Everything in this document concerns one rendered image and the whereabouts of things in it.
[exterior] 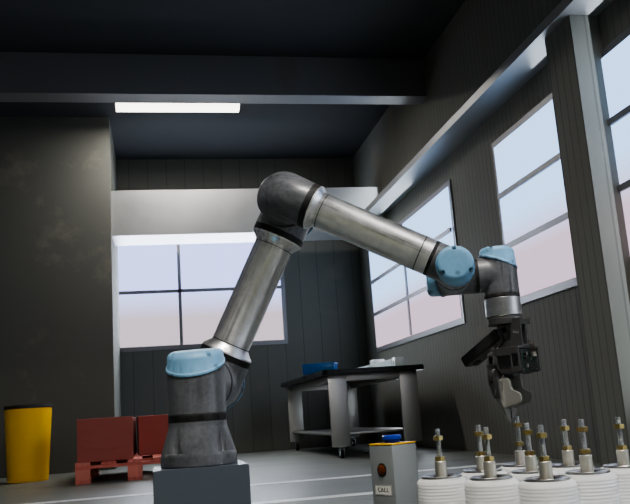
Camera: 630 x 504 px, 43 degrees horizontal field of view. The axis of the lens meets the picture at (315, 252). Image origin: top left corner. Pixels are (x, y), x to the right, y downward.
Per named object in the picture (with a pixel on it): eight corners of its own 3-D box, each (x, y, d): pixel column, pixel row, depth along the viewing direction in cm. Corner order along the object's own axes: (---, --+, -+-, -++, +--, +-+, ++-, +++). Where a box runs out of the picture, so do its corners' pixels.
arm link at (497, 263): (473, 253, 178) (512, 249, 177) (479, 302, 176) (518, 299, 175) (476, 246, 170) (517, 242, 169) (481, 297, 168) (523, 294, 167)
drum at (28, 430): (7, 481, 677) (8, 407, 689) (55, 477, 684) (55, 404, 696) (-2, 485, 640) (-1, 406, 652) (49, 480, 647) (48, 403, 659)
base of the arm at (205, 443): (160, 470, 151) (159, 416, 153) (160, 466, 166) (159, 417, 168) (241, 463, 154) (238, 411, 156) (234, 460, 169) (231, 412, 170)
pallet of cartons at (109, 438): (81, 475, 695) (81, 420, 704) (184, 466, 717) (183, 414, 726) (74, 485, 575) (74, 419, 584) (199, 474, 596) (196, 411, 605)
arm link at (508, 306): (476, 300, 172) (500, 302, 177) (479, 322, 171) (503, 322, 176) (505, 295, 166) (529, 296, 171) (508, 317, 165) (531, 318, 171)
